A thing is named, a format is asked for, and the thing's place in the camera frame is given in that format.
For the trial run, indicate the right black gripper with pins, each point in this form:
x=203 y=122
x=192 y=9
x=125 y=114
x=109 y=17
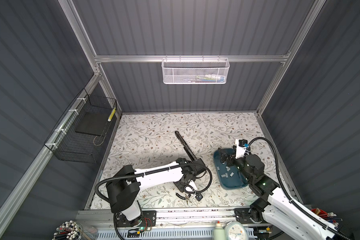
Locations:
x=231 y=157

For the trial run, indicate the clear jar of markers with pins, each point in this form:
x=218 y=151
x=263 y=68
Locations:
x=72 y=230

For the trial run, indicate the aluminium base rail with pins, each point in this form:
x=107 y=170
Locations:
x=166 y=218

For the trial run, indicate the black wire basket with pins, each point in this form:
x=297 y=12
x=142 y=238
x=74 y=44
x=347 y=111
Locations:
x=67 y=145

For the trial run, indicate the white glue bottle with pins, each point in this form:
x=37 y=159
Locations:
x=219 y=232

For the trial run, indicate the white desk clock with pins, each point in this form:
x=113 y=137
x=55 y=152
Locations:
x=235 y=231

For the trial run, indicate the yellow marker in basket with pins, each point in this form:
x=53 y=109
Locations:
x=111 y=115

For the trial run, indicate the black stapler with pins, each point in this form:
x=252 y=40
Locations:
x=187 y=149

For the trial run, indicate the teal plastic tray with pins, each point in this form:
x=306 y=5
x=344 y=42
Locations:
x=229 y=177

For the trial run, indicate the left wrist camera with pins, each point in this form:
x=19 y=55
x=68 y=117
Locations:
x=192 y=188

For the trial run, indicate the black handled pliers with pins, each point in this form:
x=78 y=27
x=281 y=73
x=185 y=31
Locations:
x=185 y=198

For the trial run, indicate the white wire mesh basket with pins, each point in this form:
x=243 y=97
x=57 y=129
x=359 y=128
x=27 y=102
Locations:
x=195 y=71

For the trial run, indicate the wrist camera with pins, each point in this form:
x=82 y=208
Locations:
x=192 y=188
x=242 y=148

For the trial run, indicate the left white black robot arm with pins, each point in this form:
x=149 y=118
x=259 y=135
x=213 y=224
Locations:
x=124 y=187

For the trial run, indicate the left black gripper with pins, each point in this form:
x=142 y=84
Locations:
x=181 y=186

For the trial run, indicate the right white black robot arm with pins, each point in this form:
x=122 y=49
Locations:
x=274 y=205

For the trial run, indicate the red pencil cup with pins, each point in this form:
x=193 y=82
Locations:
x=327 y=216

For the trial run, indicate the black pad in basket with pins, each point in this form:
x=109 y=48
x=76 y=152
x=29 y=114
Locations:
x=94 y=124

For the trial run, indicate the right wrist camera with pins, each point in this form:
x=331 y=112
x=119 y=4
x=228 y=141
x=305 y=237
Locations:
x=242 y=148

